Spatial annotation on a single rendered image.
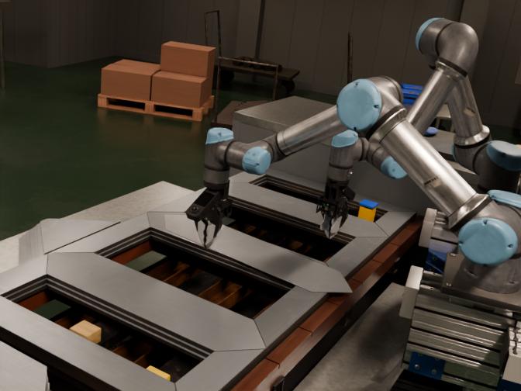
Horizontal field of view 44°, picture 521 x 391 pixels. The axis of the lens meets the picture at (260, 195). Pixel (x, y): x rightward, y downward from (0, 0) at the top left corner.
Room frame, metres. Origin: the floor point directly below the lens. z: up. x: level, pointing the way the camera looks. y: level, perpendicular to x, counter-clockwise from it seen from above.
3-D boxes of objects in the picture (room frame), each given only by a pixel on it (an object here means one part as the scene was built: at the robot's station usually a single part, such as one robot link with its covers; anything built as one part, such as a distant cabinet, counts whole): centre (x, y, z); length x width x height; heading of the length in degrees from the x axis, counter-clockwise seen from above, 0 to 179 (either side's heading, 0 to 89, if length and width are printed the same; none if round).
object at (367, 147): (1.94, -0.34, 1.20); 0.11 x 0.11 x 0.08; 19
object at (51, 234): (1.94, 0.67, 0.77); 0.45 x 0.20 x 0.04; 152
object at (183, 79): (7.02, 1.27, 0.34); 1.25 x 0.93 x 0.68; 75
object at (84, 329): (1.37, 0.39, 0.79); 0.06 x 0.05 x 0.04; 62
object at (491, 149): (1.96, -0.74, 1.20); 0.13 x 0.12 x 0.14; 19
